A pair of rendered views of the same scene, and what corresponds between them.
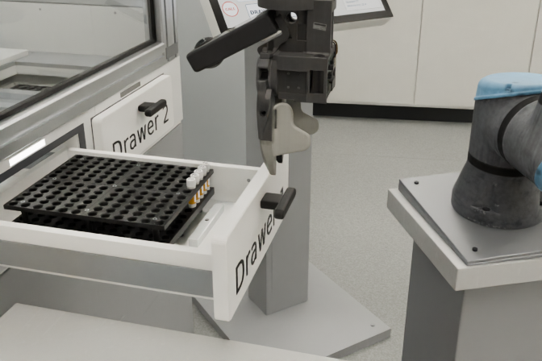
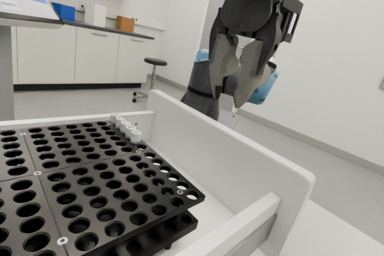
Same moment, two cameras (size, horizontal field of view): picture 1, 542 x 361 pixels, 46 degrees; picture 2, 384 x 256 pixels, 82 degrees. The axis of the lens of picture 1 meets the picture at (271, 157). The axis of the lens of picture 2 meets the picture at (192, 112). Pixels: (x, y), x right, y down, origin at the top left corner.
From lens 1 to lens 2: 0.72 m
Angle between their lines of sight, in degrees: 57
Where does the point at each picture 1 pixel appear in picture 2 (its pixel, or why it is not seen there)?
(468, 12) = (43, 38)
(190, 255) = (265, 212)
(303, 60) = (295, 0)
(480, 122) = (207, 72)
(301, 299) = not seen: hidden behind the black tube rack
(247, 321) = not seen: outside the picture
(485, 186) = (207, 104)
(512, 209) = (216, 113)
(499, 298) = not seen: hidden behind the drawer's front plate
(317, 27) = not seen: outside the picture
